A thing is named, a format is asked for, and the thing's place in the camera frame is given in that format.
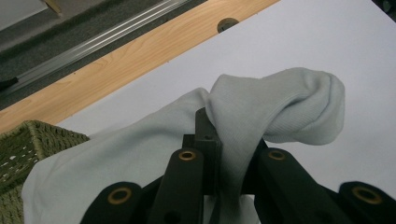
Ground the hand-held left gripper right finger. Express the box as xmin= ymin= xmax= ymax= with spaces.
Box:
xmin=242 ymin=138 xmax=269 ymax=195

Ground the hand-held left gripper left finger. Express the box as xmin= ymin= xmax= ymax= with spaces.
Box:
xmin=182 ymin=106 xmax=223 ymax=197

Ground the light grey sock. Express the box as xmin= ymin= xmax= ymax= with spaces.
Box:
xmin=21 ymin=66 xmax=346 ymax=224

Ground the green woven basket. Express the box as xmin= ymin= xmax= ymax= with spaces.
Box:
xmin=0 ymin=119 xmax=91 ymax=224

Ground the white table mat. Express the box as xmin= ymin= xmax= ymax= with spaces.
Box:
xmin=56 ymin=0 xmax=396 ymax=200

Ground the wooden stick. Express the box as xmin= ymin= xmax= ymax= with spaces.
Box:
xmin=41 ymin=0 xmax=64 ymax=17

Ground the aluminium rail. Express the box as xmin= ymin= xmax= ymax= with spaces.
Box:
xmin=0 ymin=0 xmax=195 ymax=98

